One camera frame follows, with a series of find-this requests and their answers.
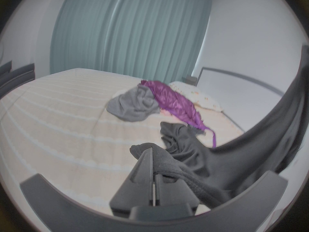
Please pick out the black lace garment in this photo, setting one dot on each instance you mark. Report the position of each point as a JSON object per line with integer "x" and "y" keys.
{"x": 198, "y": 131}

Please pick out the white printed pillow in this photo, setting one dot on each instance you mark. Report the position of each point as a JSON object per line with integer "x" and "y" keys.
{"x": 205, "y": 100}

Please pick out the pink garment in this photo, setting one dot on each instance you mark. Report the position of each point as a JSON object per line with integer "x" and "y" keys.
{"x": 167, "y": 112}

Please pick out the grey garment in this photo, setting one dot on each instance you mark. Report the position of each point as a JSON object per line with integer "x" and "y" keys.
{"x": 130, "y": 105}

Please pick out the black T-shirt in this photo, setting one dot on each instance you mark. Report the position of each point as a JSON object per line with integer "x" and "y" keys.
{"x": 217, "y": 165}

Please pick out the bed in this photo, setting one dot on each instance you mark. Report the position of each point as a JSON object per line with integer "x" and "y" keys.
{"x": 60, "y": 117}

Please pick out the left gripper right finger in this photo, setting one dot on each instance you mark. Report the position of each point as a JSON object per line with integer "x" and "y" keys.
{"x": 176, "y": 194}

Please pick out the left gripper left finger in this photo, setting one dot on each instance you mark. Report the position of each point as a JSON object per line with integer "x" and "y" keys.
{"x": 135, "y": 190}

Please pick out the purple satin garment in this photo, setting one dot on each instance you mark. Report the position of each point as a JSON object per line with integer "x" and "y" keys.
{"x": 173, "y": 98}

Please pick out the grey bedside table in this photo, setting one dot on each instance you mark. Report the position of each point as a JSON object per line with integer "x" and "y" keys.
{"x": 190, "y": 80}

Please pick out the blue-green curtain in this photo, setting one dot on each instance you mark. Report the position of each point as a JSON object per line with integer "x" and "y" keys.
{"x": 79, "y": 32}
{"x": 157, "y": 32}

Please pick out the black chest of drawers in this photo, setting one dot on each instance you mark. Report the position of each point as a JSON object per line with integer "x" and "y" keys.
{"x": 17, "y": 78}

